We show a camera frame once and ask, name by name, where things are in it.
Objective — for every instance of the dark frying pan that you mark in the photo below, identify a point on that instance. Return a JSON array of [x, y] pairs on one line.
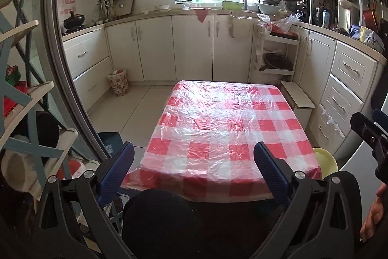
[[277, 61]]

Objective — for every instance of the red white floor bag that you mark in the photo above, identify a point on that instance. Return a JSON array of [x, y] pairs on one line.
[[72, 169]]

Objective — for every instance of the black countertop appliance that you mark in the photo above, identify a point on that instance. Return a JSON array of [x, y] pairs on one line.
[[297, 10]]

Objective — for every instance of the white base cabinets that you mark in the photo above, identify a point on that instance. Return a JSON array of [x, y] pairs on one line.
[[191, 46]]

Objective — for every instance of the white thermo pot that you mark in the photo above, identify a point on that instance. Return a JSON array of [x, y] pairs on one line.
[[348, 14]]

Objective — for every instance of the dark blue bin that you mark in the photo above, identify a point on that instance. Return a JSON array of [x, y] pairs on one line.
[[109, 143]]

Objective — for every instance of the yellow plastic stool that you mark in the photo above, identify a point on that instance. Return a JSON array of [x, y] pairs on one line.
[[326, 162]]

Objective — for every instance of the black tap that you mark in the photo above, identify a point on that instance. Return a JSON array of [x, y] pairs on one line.
[[245, 1]]

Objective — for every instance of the light blue bowl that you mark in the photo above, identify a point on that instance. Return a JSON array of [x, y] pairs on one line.
[[268, 8]]

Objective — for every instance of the black wok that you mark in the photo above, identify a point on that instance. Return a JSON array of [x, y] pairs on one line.
[[74, 21]]

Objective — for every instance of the blue cross-braced shelf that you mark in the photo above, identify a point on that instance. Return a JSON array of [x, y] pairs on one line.
[[18, 143]]

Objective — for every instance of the pink wall stickers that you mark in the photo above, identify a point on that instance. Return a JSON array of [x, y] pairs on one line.
[[67, 2]]

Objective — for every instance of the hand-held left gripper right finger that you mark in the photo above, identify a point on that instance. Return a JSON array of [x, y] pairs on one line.
[[271, 171]]

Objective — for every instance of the white wooden stool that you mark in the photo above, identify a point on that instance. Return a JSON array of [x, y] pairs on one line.
[[298, 99]]

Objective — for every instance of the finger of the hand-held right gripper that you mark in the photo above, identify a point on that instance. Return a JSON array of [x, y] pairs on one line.
[[366, 130], [380, 118]]

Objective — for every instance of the black round bag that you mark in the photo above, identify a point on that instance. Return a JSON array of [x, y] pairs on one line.
[[45, 131]]

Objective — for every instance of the person's right hand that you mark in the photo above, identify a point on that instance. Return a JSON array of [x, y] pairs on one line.
[[374, 216]]

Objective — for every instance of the table with red checkered cloth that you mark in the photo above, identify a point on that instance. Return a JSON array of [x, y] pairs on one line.
[[224, 137]]

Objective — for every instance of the floral waste bin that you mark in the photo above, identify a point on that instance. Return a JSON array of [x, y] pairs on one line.
[[118, 83]]

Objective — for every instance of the red hanging pan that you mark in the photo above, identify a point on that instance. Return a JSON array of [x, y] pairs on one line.
[[370, 19]]

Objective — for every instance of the dark kettle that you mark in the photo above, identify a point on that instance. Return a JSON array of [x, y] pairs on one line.
[[320, 16]]

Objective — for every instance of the blue food bag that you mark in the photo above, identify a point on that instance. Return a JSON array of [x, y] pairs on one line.
[[368, 37]]

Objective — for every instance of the white drawer cabinet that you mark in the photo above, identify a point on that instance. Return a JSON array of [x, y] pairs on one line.
[[342, 89]]

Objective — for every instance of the red white shopping bag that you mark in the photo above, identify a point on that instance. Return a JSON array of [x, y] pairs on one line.
[[264, 24]]

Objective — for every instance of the white bowl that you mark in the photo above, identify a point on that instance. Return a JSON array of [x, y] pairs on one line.
[[162, 7]]

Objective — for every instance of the sliding door frame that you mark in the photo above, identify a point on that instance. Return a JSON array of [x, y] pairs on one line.
[[60, 64]]

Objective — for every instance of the pink hanging cloth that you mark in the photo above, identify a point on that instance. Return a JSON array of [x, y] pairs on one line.
[[201, 14]]

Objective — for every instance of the white trolley rack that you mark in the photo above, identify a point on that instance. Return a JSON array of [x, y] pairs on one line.
[[285, 38]]

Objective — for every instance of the clear plastic bag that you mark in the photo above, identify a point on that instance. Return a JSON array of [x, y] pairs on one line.
[[286, 23]]

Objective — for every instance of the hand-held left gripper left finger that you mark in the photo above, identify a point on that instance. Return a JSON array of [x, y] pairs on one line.
[[116, 168]]

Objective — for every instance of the green basin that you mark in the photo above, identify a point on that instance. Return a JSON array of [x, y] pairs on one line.
[[232, 5]]

